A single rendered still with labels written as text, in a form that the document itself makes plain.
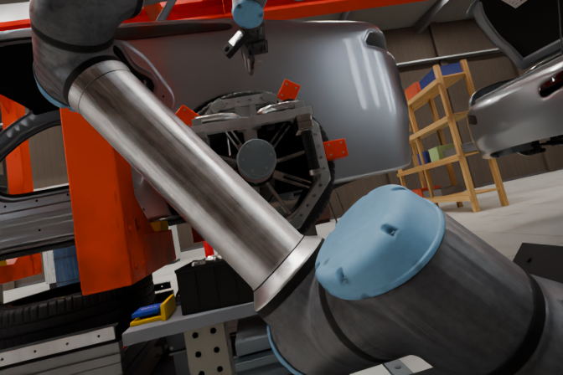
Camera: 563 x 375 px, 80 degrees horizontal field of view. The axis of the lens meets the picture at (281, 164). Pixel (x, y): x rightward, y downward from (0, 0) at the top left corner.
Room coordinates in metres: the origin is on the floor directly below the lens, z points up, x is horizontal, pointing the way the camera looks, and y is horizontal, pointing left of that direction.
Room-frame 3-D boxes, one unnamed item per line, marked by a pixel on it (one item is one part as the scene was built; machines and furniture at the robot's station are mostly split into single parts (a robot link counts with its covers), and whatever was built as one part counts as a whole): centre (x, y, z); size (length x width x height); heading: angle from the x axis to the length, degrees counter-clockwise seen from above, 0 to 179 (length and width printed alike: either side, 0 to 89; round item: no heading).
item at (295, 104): (1.18, -0.02, 1.03); 0.19 x 0.18 x 0.11; 7
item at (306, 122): (1.11, -0.10, 0.93); 0.09 x 0.05 x 0.05; 7
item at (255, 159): (1.22, 0.09, 0.85); 0.21 x 0.14 x 0.14; 7
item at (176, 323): (0.95, 0.26, 0.44); 0.43 x 0.17 x 0.03; 97
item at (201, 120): (1.16, 0.18, 1.03); 0.19 x 0.18 x 0.11; 7
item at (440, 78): (6.76, -3.03, 1.29); 2.79 x 0.74 x 2.58; 6
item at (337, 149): (1.33, -0.22, 0.85); 0.09 x 0.08 x 0.07; 97
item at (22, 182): (3.68, 2.90, 1.75); 0.19 x 0.19 x 2.45; 7
